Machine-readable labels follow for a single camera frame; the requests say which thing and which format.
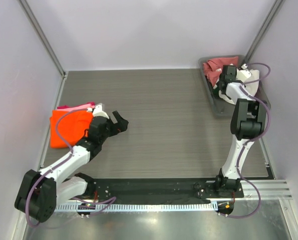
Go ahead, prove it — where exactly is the white green raglan t shirt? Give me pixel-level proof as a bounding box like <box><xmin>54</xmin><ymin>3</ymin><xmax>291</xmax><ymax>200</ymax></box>
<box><xmin>213</xmin><ymin>69</ymin><xmax>260</xmax><ymax>105</ymax></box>

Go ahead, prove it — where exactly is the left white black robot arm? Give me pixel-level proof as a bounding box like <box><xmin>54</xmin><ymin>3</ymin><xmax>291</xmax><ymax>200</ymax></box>
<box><xmin>15</xmin><ymin>108</ymin><xmax>129</xmax><ymax>228</ymax></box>

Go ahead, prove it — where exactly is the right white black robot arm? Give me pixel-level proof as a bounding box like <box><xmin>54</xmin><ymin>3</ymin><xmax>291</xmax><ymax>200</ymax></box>
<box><xmin>213</xmin><ymin>65</ymin><xmax>268</xmax><ymax>198</ymax></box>

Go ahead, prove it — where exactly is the salmon pink t shirt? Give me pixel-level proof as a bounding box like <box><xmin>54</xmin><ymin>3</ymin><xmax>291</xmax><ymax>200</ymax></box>
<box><xmin>202</xmin><ymin>56</ymin><xmax>239</xmax><ymax>87</ymax></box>

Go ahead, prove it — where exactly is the folded light pink t shirt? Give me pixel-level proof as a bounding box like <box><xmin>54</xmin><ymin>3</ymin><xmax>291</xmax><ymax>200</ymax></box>
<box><xmin>63</xmin><ymin>102</ymin><xmax>97</xmax><ymax>112</ymax></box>

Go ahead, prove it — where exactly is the folded orange t shirt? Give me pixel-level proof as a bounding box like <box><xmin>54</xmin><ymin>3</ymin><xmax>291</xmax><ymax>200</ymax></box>
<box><xmin>50</xmin><ymin>110</ymin><xmax>93</xmax><ymax>149</ymax></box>

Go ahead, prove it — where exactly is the grey plastic tray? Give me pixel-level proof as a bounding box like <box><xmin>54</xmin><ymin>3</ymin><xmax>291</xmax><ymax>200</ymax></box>
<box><xmin>198</xmin><ymin>55</ymin><xmax>271</xmax><ymax>119</ymax></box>

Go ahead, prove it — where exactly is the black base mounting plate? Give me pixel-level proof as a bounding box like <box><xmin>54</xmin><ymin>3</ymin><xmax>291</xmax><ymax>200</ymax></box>
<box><xmin>76</xmin><ymin>177</ymin><xmax>244</xmax><ymax>205</ymax></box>

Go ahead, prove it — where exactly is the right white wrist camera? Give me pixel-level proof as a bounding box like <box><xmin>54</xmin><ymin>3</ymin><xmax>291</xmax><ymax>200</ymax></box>
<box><xmin>236</xmin><ymin>63</ymin><xmax>255</xmax><ymax>83</ymax></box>

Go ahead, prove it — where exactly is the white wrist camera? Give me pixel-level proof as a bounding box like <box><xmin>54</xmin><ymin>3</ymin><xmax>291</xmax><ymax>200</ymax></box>
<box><xmin>87</xmin><ymin>103</ymin><xmax>110</xmax><ymax>119</ymax></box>
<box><xmin>236</xmin><ymin>63</ymin><xmax>255</xmax><ymax>83</ymax></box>

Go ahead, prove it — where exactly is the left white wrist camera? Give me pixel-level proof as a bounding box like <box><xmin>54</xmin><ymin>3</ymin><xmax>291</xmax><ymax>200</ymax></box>
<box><xmin>87</xmin><ymin>103</ymin><xmax>110</xmax><ymax>119</ymax></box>

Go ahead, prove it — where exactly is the right aluminium frame post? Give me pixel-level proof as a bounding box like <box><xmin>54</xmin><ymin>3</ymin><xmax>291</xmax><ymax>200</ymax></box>
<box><xmin>244</xmin><ymin>0</ymin><xmax>285</xmax><ymax>62</ymax></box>

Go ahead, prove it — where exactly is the aluminium frame post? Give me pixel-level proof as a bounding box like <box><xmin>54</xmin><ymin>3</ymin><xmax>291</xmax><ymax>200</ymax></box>
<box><xmin>244</xmin><ymin>0</ymin><xmax>285</xmax><ymax>62</ymax></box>
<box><xmin>18</xmin><ymin>0</ymin><xmax>66</xmax><ymax>78</ymax></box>

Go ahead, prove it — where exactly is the white slotted cable duct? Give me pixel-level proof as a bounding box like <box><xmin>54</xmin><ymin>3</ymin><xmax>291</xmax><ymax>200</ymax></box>
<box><xmin>55</xmin><ymin>201</ymin><xmax>218</xmax><ymax>213</ymax></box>

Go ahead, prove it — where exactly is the aluminium front rail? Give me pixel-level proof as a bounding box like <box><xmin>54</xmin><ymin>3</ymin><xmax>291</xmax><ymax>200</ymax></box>
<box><xmin>241</xmin><ymin>179</ymin><xmax>292</xmax><ymax>200</ymax></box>

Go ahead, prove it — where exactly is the left aluminium frame post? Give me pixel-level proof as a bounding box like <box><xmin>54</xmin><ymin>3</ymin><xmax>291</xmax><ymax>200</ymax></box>
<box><xmin>18</xmin><ymin>0</ymin><xmax>66</xmax><ymax>78</ymax></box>

